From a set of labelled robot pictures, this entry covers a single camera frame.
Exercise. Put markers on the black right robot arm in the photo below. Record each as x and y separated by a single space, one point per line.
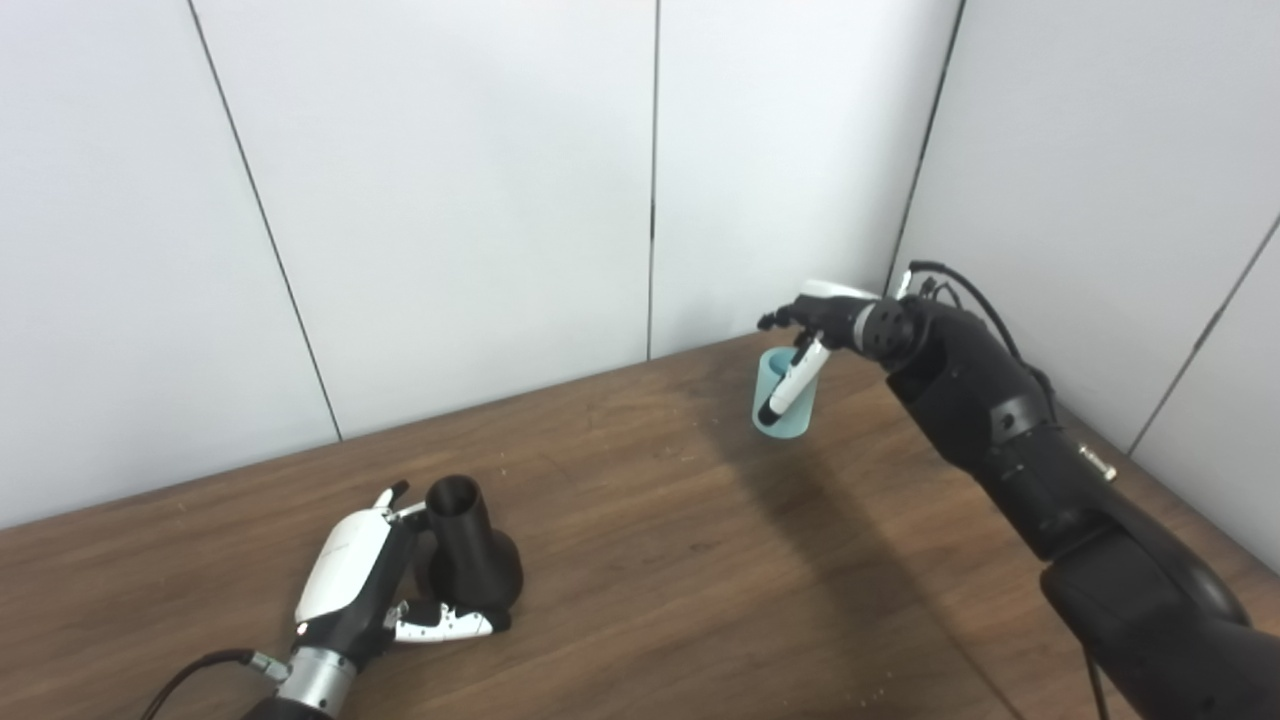
1000 420

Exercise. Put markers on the white and black left hand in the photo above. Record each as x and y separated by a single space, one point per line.
345 570

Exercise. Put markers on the white and black right hand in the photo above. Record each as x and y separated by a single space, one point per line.
835 315

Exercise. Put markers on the black funnel-shaped nozzle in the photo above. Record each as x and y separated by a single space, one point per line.
470 560

